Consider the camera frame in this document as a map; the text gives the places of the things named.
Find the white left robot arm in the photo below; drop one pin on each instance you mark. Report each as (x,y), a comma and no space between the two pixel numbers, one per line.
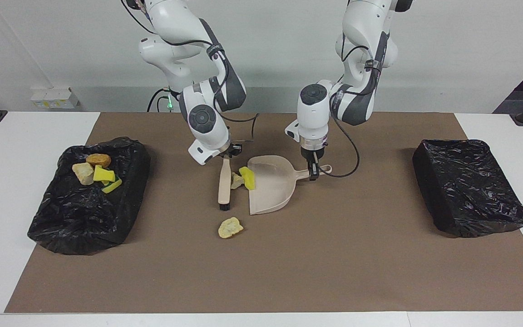
(313,97)

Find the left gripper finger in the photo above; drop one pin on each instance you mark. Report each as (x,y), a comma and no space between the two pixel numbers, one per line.
(317,165)
(311,168)

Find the beige hand brush black bristles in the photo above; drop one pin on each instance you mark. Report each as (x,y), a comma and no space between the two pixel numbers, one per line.
(224,181)

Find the yellow sponge piece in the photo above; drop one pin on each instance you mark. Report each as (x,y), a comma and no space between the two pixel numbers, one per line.
(114,185)
(248,178)
(103,173)

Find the beige plastic dustpan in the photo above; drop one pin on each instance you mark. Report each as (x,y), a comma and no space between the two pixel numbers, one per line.
(270,190)

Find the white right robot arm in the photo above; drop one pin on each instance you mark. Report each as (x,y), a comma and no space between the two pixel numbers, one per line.
(202,119)

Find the black bag lined bin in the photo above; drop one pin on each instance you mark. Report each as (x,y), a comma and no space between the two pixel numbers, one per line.
(466,190)
(84,218)

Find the brown table mat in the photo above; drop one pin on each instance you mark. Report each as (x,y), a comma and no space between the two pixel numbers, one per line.
(379,272)

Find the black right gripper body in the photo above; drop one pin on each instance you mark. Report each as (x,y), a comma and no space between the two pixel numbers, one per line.
(234,149)

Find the orange brown bread nugget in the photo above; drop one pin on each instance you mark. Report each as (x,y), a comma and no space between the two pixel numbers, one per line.
(98,160)

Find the white wall socket box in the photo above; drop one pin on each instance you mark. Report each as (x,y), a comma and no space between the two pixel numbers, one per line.
(55,99)

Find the beige foam chunk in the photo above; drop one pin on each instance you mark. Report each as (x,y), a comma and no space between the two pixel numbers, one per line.
(236,180)
(83,173)

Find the orange striped bread piece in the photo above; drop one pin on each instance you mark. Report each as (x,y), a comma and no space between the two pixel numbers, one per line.
(230,228)

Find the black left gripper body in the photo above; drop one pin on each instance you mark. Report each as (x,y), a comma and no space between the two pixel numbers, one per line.
(313,152)

